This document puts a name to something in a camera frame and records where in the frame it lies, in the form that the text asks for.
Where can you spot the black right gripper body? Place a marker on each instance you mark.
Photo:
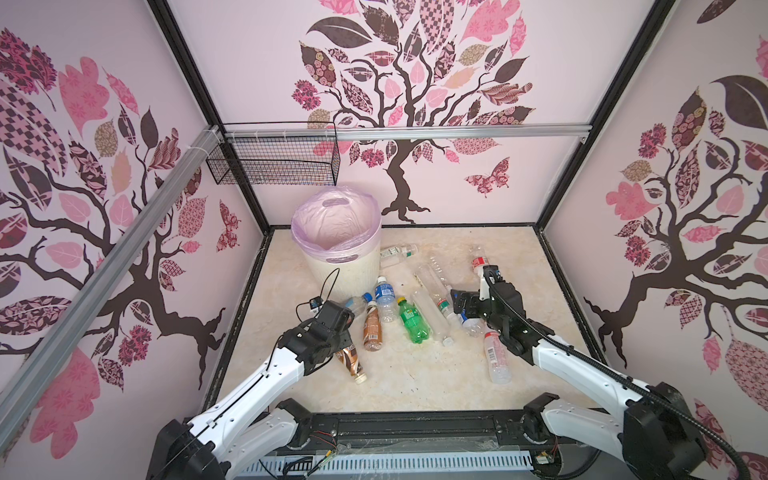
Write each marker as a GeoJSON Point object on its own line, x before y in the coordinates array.
{"type": "Point", "coordinates": [475, 308]}

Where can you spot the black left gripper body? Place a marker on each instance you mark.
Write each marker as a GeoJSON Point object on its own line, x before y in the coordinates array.
{"type": "Point", "coordinates": [342, 341]}

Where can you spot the clear bottle blue label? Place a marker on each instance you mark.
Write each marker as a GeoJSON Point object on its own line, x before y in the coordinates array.
{"type": "Point", "coordinates": [359, 304]}

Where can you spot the brown coffee bottle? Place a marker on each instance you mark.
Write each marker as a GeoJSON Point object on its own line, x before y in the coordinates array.
{"type": "Point", "coordinates": [350, 359]}

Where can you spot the brown Nescafe bottle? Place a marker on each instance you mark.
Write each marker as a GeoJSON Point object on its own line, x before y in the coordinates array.
{"type": "Point", "coordinates": [372, 331]}

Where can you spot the red cap clear bottle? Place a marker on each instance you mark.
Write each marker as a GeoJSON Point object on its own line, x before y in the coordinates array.
{"type": "Point", "coordinates": [495, 354]}

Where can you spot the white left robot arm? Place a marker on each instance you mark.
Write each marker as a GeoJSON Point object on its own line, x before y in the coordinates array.
{"type": "Point", "coordinates": [231, 435]}

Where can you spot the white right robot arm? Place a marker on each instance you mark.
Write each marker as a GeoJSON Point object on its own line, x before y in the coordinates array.
{"type": "Point", "coordinates": [642, 425]}

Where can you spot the cream ribbed waste bin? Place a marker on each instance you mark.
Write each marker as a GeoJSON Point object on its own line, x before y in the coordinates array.
{"type": "Point", "coordinates": [346, 273]}

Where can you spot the pink bin liner bag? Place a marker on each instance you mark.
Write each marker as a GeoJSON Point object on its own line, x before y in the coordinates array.
{"type": "Point", "coordinates": [337, 225]}

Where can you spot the blue cap water bottle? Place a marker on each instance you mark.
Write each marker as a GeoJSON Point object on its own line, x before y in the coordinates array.
{"type": "Point", "coordinates": [472, 326]}

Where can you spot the tall frosted clear bottle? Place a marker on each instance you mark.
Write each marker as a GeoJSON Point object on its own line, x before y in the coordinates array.
{"type": "Point", "coordinates": [436, 321]}

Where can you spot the clear bottle green red label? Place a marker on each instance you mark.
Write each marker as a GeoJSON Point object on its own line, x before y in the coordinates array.
{"type": "Point", "coordinates": [437, 291]}

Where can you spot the clear crushed bottle white cap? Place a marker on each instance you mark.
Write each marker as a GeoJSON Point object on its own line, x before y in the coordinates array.
{"type": "Point", "coordinates": [439, 271]}

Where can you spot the green soda bottle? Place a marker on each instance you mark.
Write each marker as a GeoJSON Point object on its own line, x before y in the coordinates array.
{"type": "Point", "coordinates": [415, 325]}

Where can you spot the small water bottle blue label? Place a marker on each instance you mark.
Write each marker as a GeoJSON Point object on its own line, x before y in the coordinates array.
{"type": "Point", "coordinates": [386, 301]}

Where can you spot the square clear bottle green label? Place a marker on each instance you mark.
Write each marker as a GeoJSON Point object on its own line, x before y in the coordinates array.
{"type": "Point", "coordinates": [396, 254]}

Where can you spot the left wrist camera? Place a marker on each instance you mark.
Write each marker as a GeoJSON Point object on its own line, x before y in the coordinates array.
{"type": "Point", "coordinates": [315, 304]}

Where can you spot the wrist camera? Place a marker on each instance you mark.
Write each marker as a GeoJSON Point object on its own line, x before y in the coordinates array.
{"type": "Point", "coordinates": [315, 304]}
{"type": "Point", "coordinates": [488, 275]}

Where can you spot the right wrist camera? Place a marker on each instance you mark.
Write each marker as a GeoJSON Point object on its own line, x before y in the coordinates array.
{"type": "Point", "coordinates": [488, 275]}

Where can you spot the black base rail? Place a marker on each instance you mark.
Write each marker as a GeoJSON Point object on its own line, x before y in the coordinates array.
{"type": "Point", "coordinates": [501, 428]}

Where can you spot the white slotted cable duct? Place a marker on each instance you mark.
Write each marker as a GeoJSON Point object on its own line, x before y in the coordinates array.
{"type": "Point", "coordinates": [358, 465]}

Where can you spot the black wire mesh basket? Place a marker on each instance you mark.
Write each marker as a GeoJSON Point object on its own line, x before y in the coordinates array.
{"type": "Point", "coordinates": [290, 153]}

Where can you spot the aluminium back rail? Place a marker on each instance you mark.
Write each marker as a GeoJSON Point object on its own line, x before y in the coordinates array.
{"type": "Point", "coordinates": [417, 133]}

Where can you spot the aluminium rail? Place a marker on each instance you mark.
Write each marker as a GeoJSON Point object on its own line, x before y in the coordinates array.
{"type": "Point", "coordinates": [45, 362]}
{"type": "Point", "coordinates": [417, 133]}

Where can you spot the aluminium left rail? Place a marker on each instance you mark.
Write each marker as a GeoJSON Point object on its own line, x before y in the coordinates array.
{"type": "Point", "coordinates": [45, 362]}

